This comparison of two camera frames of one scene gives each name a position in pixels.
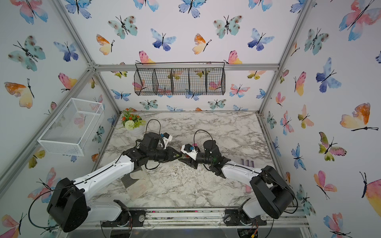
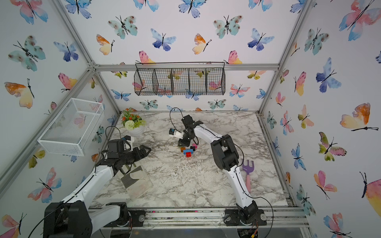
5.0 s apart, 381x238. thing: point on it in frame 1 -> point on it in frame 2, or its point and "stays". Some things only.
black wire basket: (183, 78) stays
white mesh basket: (72, 130) stays
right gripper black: (189, 162) -> (182, 142)
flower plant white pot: (133, 123) stays
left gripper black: (169, 156) -> (138, 155)
